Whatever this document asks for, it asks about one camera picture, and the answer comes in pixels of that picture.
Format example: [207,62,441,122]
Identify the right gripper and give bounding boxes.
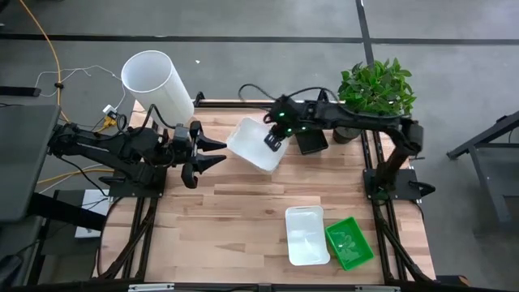
[264,95,316,154]

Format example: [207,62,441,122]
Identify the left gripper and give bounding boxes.
[160,120,228,191]

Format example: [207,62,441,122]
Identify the white cylindrical table lamp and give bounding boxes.
[120,49,196,133]

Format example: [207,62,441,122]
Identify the white power adapter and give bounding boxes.
[101,104,119,122]

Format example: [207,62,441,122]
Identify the potted green leafy plant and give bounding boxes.
[332,58,418,145]

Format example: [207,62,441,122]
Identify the white box on floor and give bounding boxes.
[74,188,111,239]

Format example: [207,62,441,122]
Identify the grey desk top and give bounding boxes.
[0,103,62,223]

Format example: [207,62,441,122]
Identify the black flat bar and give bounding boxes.
[0,86,42,98]

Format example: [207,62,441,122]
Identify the black metal stand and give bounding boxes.
[445,109,519,240]

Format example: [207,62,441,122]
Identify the black table frame crossbar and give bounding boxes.
[192,89,342,110]

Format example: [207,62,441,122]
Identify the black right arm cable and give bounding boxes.
[237,83,341,107]

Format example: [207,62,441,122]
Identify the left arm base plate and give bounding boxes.
[108,165,168,199]

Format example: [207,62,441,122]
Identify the black frame rails under right arm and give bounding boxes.
[359,121,433,283]

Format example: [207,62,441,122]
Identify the black frame rails under left arm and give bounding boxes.
[95,196,160,281]

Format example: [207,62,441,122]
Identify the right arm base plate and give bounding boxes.
[363,167,423,201]

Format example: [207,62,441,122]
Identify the thin white cable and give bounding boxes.
[34,64,127,110]

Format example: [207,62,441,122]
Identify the black frame rail with brackets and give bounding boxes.
[0,278,519,292]

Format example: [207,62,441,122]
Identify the black desk frame beam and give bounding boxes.
[27,191,107,233]

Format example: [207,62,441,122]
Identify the yellow cable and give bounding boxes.
[18,0,118,186]

